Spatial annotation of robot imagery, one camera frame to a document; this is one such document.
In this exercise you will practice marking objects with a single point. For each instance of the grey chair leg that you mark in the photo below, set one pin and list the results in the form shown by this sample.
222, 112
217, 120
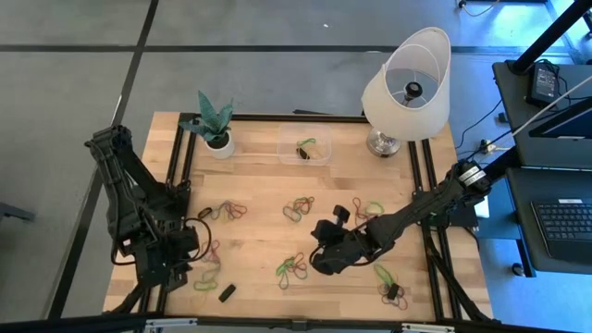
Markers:
14, 212

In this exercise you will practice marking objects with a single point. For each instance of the black desk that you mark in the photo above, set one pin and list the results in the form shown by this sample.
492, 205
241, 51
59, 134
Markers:
513, 120

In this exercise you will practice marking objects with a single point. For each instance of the black power adapter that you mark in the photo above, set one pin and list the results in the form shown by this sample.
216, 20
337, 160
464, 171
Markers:
542, 85

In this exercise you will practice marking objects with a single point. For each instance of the blue rubber band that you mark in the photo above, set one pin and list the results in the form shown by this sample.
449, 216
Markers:
284, 213

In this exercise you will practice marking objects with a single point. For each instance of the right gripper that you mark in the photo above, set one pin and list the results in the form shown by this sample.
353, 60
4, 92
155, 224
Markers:
337, 254

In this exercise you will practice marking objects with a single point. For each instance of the white power strip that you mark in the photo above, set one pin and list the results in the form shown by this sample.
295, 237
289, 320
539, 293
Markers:
486, 147

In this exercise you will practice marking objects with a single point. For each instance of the black laptop keyboard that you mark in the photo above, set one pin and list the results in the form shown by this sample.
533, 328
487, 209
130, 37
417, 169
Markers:
564, 226

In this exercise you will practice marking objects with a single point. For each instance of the purple rubber band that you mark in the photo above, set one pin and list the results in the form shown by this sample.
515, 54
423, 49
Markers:
381, 289

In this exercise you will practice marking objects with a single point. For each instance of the black rubber band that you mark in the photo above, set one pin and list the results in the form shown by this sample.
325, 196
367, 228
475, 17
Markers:
303, 153
393, 291

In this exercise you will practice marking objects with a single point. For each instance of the table lamp white shade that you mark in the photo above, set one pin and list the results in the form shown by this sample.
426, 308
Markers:
416, 120

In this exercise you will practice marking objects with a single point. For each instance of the black stand bar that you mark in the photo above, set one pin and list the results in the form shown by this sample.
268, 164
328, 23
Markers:
506, 159

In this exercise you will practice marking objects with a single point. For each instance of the small black block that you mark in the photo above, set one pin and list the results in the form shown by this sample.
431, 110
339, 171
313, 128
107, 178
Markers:
226, 292

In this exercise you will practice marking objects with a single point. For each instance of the white frame bracket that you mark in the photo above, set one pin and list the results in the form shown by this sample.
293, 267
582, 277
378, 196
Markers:
171, 322
427, 328

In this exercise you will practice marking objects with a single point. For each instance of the black aluminium frame beam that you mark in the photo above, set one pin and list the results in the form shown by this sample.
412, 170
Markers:
296, 324

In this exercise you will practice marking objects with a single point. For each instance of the pale yellow rubber band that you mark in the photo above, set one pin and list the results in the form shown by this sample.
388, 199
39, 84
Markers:
193, 303

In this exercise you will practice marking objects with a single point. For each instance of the black laptop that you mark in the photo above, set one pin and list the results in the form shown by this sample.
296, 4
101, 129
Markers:
520, 222

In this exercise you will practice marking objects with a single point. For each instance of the black stand pole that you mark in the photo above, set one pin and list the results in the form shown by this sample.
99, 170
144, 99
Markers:
550, 32

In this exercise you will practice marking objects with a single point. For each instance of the rubber bands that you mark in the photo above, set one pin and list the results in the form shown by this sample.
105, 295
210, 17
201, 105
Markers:
213, 253

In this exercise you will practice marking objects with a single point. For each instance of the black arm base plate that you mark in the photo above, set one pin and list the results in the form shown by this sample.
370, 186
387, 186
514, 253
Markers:
464, 217

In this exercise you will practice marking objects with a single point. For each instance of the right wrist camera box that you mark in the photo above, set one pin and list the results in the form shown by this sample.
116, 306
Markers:
341, 213

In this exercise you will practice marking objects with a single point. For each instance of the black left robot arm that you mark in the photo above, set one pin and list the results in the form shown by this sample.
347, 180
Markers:
125, 185

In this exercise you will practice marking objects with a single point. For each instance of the dark brown rubber band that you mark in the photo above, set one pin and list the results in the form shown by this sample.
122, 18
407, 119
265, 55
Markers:
201, 215

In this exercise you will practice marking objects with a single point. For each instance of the black diagonal frame brace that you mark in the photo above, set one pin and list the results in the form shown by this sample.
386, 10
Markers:
127, 300
459, 282

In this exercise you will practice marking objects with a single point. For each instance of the white paper sheet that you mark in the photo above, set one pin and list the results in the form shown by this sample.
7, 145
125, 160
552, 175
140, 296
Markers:
483, 208

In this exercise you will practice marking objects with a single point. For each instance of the light green rubber band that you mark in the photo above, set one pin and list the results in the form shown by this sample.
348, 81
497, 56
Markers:
377, 204

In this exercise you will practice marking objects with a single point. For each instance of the grey rubber band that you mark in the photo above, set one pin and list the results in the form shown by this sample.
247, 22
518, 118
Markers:
282, 283

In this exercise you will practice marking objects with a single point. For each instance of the clear plastic bin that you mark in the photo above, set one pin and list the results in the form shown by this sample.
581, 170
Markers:
289, 131

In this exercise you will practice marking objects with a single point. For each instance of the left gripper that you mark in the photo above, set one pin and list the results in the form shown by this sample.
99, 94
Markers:
180, 245

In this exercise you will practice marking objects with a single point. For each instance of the small black floor plug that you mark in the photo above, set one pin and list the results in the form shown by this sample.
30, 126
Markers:
503, 117

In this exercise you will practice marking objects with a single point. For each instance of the black aluminium frame rail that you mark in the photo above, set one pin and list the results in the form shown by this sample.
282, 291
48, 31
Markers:
412, 162
188, 152
426, 162
259, 117
175, 152

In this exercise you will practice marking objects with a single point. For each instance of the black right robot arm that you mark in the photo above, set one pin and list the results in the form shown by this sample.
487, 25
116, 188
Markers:
416, 213

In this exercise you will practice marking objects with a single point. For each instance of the snake plant in white pot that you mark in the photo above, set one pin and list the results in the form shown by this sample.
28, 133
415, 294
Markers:
226, 150

